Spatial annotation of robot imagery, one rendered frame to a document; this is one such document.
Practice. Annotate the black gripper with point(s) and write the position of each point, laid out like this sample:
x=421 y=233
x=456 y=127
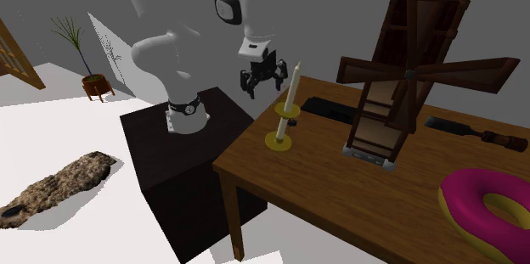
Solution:
x=263 y=66

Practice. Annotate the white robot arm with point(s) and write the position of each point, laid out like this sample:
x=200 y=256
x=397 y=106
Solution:
x=176 y=64

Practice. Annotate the white candle in yellow holder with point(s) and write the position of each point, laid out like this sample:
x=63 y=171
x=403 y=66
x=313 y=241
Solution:
x=285 y=110

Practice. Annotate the small black object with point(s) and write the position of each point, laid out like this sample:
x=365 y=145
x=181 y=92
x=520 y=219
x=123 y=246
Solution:
x=292 y=122

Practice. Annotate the black flat slab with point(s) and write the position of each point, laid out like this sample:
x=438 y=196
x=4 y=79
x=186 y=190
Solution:
x=329 y=109

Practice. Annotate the dark robot stand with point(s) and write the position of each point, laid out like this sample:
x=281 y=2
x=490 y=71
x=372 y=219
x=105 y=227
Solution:
x=182 y=159

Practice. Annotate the brown wooden windmill model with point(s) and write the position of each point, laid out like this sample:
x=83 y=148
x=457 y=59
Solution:
x=397 y=77

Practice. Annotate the brown wooden table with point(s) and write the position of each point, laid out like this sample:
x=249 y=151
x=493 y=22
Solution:
x=331 y=197

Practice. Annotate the potted plant on wooden stand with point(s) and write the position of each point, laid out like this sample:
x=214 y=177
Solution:
x=94 y=81

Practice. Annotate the wooden lattice frame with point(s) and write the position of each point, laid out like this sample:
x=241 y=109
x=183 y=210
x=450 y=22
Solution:
x=16 y=62

